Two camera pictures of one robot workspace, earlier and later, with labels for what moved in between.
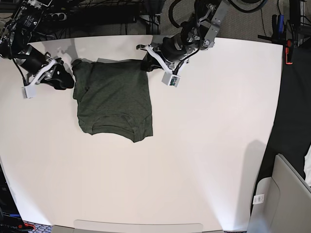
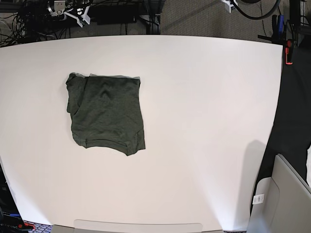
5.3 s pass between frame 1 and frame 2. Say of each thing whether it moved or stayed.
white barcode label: stayed
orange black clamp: stayed
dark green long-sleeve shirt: moved
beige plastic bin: stayed
